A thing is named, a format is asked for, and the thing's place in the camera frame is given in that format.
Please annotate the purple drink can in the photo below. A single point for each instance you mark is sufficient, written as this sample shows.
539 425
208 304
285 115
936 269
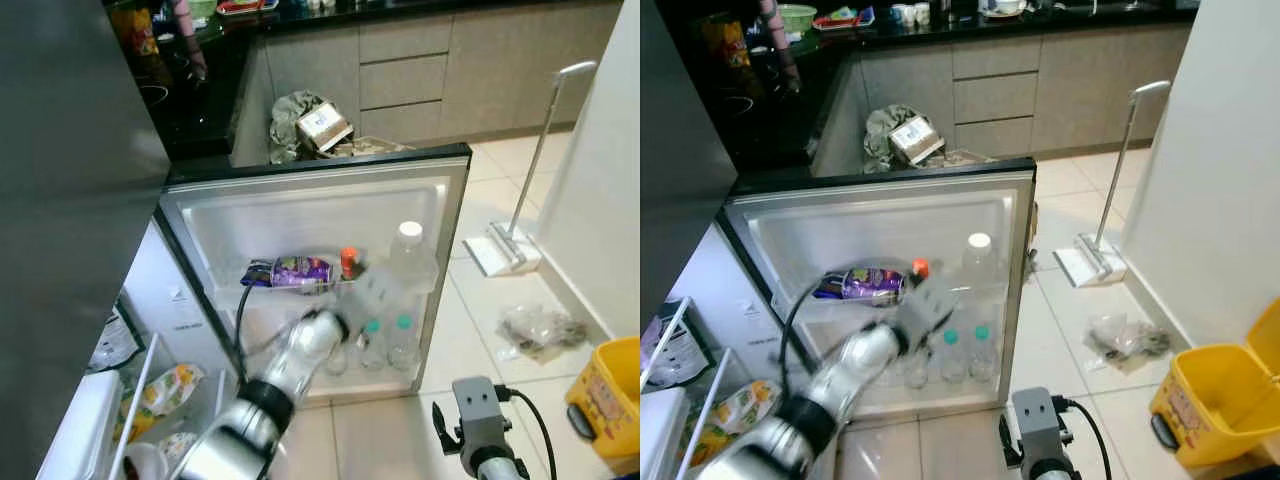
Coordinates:
878 284
305 272

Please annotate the fridge door with shelves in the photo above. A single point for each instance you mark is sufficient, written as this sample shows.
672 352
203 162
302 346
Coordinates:
300 200
880 215

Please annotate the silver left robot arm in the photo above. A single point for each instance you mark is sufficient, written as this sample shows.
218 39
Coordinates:
290 360
850 370

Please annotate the grey steel fridge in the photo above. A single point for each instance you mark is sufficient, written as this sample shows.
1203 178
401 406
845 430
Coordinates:
680 150
70 150

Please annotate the water bottle teal cap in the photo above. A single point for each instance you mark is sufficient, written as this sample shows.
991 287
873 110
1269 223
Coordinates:
950 355
372 345
981 352
404 342

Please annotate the flat clear plastic bag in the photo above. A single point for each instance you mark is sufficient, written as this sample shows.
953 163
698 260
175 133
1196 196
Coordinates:
1125 335
540 330

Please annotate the yellow pedal bin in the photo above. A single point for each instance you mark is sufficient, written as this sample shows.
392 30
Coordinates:
1210 400
610 400

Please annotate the white flat mop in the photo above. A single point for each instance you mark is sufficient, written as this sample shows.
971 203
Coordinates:
1085 265
500 255

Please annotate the bottle with orange cap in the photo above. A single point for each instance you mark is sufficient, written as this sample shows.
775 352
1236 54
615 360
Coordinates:
348 255
919 266

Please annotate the large bottle white cap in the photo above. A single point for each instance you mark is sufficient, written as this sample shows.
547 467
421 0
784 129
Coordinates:
979 242
410 232

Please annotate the dark blue packet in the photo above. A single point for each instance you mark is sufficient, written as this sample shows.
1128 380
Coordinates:
830 286
256 273

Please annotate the yellow-green snack packet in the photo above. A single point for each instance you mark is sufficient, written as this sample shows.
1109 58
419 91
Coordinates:
165 390
750 410

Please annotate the brown egg carton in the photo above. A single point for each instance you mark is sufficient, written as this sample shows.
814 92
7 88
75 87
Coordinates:
965 158
370 148

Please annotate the white bowl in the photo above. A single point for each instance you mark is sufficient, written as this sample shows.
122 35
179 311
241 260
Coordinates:
145 462

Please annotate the cardboard box white label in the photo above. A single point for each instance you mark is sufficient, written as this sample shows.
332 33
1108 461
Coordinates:
915 138
325 125

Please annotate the green-grey bag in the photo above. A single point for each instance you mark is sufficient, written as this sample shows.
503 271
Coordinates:
880 135
285 125

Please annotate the grey kitchen cabinets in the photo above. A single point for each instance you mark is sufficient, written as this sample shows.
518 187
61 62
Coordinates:
990 90
400 80

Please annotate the pink bottle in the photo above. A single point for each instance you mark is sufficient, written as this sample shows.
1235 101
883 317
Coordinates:
190 40
780 45

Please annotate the orange snack bag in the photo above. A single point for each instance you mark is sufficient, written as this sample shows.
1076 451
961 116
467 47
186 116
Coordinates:
135 30
725 42

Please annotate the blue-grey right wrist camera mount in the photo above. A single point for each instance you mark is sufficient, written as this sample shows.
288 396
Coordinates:
1035 420
482 410

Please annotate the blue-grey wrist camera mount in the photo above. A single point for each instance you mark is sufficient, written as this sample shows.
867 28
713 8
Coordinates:
930 310
1035 420
482 410
375 295

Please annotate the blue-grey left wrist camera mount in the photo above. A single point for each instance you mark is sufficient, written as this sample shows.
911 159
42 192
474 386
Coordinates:
375 295
930 310

